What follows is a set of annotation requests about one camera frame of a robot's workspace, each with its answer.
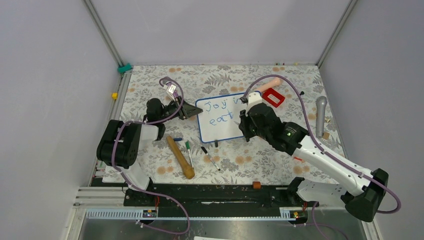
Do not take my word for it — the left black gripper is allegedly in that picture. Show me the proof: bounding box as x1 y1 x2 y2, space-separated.
159 95 203 123

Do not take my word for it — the blue-framed whiteboard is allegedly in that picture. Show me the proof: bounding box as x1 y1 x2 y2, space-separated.
195 92 247 143

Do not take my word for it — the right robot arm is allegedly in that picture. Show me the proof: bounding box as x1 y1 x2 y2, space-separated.
238 103 389 222

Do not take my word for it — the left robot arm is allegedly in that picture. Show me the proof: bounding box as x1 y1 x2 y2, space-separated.
96 96 203 206

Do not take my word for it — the floral patterned table mat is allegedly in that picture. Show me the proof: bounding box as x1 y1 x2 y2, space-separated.
120 65 334 185

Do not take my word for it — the red rectangular tray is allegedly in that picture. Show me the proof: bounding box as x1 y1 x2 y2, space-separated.
262 88 286 108

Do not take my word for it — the green-capped marker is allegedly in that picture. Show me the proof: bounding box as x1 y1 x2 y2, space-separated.
185 141 194 168

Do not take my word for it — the pink plastic cylinder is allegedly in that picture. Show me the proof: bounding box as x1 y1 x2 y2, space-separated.
256 77 282 93

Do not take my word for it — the black-capped marker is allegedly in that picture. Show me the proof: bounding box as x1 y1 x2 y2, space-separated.
201 146 221 171

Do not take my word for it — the silver grey microphone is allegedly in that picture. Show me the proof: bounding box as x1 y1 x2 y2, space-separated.
315 96 328 138

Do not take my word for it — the brown cork cylinder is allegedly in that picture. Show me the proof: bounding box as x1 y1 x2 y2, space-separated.
252 181 262 190

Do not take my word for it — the small wooden cube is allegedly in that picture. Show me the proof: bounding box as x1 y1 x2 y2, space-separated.
322 132 331 140

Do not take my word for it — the teal corner clip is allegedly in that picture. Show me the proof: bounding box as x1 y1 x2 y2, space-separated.
117 63 133 74

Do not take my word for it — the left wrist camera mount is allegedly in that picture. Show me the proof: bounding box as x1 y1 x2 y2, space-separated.
166 83 179 100

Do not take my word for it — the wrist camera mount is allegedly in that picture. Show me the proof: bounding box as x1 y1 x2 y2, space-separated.
240 91 263 115
166 83 179 100

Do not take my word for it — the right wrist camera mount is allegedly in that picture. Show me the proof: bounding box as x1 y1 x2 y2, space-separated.
240 91 263 115

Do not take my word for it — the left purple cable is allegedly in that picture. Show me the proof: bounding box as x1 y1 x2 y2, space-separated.
110 76 191 235

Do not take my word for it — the purple cable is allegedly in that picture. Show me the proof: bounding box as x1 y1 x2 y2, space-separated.
110 76 191 235
241 74 402 240

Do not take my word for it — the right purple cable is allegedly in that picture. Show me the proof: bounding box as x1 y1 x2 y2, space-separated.
241 74 402 240

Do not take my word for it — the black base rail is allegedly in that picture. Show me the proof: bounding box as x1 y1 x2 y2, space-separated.
123 183 313 219

